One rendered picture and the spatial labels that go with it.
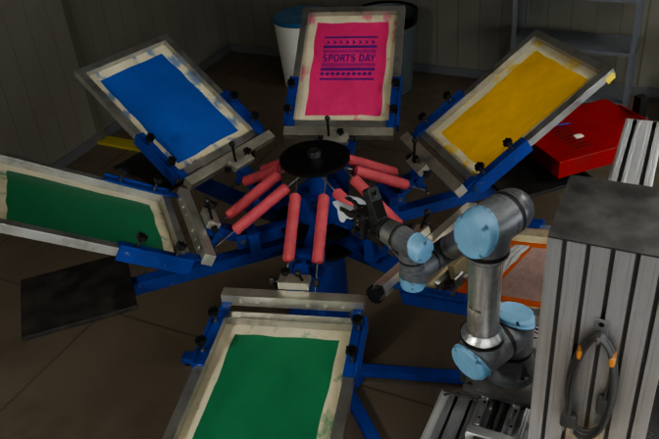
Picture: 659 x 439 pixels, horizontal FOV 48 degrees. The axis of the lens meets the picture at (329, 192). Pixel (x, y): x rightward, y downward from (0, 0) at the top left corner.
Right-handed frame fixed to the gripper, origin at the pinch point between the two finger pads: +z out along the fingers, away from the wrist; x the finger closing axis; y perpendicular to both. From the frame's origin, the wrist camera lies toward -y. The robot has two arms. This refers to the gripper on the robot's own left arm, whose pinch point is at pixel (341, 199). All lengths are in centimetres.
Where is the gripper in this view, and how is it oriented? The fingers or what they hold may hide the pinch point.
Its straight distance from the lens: 229.0
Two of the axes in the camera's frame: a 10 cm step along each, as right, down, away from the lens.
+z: -6.5, -3.6, 6.7
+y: -0.3, 8.9, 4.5
